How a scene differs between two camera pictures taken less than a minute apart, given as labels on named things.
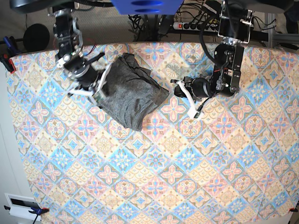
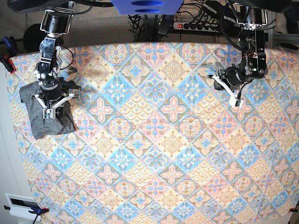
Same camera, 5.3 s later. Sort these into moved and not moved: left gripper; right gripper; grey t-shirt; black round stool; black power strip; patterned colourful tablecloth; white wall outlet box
Moved: grey t-shirt; left gripper; right gripper
Not moved: patterned colourful tablecloth; black power strip; white wall outlet box; black round stool
